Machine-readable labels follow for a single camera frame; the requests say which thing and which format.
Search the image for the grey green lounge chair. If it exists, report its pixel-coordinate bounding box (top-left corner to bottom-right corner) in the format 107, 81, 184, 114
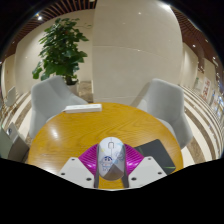
0, 122, 31, 164

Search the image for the light grey shell chair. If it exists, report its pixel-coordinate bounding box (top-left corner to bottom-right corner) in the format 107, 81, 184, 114
131, 78, 195, 150
28, 75, 89, 139

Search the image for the white printed computer mouse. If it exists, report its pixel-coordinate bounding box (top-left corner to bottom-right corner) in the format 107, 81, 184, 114
96, 136, 127, 182

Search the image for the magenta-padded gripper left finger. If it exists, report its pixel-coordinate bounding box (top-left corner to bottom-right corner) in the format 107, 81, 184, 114
57, 143, 101, 190

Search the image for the white flat rectangular box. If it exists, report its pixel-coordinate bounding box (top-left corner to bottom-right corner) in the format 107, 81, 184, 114
62, 103, 103, 114

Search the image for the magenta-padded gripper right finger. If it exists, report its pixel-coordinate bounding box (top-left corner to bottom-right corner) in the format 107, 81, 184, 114
121, 143, 168, 190

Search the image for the green leafy potted plant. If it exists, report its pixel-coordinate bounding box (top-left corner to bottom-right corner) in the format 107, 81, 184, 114
31, 17, 90, 87

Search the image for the dark grey green-lined mouse pad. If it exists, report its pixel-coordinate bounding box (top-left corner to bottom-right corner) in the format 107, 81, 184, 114
134, 138, 177, 176

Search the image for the small white distant chair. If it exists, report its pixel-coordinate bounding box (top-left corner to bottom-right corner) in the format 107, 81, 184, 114
4, 85, 18, 108

